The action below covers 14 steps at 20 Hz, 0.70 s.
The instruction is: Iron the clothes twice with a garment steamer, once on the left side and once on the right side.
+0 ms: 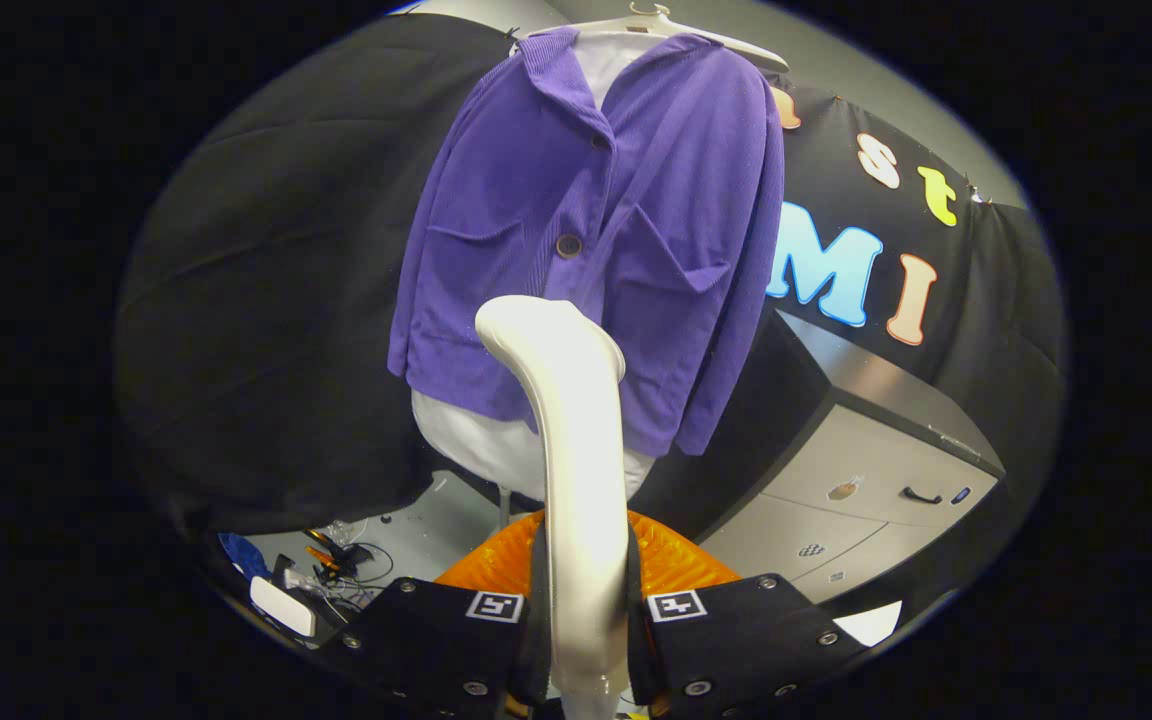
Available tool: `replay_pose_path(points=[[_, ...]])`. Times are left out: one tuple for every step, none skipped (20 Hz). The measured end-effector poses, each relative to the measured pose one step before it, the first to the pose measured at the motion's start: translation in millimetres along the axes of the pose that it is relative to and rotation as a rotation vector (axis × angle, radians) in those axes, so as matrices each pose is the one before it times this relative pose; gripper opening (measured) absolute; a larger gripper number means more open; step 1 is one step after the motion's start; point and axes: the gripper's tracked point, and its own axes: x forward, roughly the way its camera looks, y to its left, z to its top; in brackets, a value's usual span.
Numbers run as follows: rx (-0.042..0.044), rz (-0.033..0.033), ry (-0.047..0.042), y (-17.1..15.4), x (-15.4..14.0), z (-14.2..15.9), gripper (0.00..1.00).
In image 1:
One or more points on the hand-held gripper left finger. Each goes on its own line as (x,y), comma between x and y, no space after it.
(426,640)

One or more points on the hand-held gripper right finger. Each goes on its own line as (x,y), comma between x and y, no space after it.
(736,640)

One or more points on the white undershirt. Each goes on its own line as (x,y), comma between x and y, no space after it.
(476,440)

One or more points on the white garment steamer head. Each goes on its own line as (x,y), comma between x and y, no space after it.
(581,480)

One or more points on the grey steamer pole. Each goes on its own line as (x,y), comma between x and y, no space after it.
(504,500)

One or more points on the white plastic clothes hanger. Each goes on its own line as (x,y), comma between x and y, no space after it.
(736,45)

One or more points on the orange black tool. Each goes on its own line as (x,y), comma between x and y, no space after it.
(331,557)

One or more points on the white box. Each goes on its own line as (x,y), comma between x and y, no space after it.
(283,605)

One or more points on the blue cloth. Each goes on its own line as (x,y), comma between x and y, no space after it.
(241,555)

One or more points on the grey drawer cabinet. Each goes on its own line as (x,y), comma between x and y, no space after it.
(866,460)

